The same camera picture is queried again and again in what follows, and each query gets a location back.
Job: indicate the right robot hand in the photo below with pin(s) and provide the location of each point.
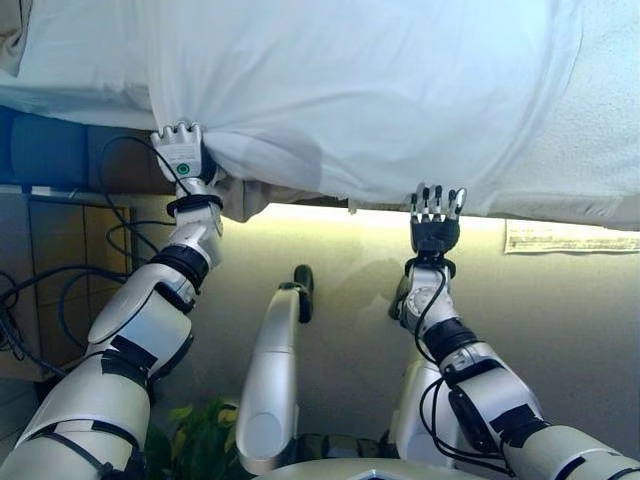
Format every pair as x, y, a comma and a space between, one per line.
435, 232

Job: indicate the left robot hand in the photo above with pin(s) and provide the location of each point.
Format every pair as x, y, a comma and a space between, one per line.
182, 152

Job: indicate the white duvet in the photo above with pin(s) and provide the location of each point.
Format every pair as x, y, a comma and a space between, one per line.
350, 100

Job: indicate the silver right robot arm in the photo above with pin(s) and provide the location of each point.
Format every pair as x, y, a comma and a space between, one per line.
480, 385

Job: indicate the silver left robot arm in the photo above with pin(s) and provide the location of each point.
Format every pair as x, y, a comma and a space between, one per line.
125, 350

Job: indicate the white fitted bed sheet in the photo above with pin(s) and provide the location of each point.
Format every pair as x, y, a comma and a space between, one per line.
65, 102

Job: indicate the white printed paper sheet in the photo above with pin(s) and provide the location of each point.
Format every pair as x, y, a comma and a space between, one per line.
570, 237

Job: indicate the wooden nightstand with drawers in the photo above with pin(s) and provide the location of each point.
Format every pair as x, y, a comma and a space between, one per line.
55, 275

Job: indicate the silver right robot leg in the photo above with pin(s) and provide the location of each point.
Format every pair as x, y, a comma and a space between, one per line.
415, 415

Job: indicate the silver robot leg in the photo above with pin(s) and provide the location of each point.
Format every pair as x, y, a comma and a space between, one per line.
415, 415
272, 360

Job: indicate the white textured fringed blanket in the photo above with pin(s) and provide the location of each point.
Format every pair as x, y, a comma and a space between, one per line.
610, 125

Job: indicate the silver left robot leg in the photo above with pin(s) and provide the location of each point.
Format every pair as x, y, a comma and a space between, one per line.
272, 360

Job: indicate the silver robot torso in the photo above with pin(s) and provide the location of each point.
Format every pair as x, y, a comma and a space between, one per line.
380, 470

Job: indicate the green leafy plant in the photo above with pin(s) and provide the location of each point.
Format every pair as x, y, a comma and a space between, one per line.
200, 440

